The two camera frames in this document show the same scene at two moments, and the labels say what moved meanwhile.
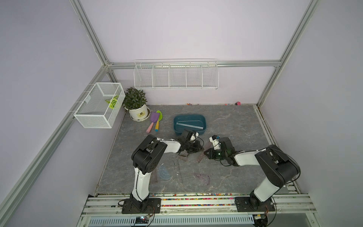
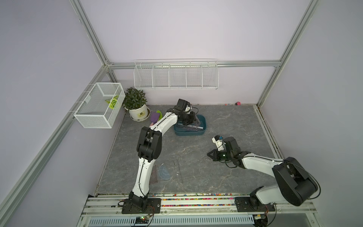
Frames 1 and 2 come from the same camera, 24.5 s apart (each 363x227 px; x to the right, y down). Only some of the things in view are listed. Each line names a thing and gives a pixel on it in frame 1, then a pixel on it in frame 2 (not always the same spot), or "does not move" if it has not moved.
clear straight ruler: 189,126 does not move
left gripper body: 192,147 → 188,118
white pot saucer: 149,114 does not move
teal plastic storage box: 193,122 does not move
